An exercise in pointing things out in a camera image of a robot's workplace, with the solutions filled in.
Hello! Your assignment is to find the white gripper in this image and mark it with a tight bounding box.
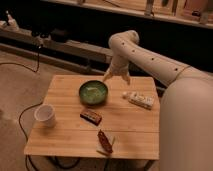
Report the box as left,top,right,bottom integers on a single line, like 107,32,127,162
102,55,130,85

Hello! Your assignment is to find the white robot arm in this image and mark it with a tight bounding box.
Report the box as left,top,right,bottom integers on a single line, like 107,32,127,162
104,30,213,171

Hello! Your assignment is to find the green ceramic bowl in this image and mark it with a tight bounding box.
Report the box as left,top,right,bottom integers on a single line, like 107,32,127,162
79,80,108,105

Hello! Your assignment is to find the white patterned bottle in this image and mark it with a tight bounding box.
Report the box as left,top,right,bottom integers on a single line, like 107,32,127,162
122,92,154,110

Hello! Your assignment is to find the wooden table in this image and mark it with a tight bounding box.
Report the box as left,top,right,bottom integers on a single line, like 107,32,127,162
24,75,160,161

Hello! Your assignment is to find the brown chocolate bar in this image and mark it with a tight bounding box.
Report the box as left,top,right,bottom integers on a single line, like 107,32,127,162
80,110,102,126

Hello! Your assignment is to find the white napkin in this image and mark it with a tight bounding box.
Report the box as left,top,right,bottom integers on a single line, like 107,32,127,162
97,133,115,155

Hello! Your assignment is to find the red-brown snack packet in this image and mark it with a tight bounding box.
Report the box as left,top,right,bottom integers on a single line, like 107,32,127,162
98,130,113,153

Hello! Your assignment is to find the black device on ledge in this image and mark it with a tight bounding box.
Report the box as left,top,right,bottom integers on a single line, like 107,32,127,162
50,29,68,43

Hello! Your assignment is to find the white cup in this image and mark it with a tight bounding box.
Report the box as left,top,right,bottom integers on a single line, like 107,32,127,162
34,104,56,127

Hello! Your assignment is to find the white spray bottle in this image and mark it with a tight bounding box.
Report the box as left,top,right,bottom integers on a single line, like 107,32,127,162
6,11,19,31

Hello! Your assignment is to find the black cable on left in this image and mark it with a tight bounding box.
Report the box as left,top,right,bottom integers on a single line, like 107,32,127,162
18,101,81,171

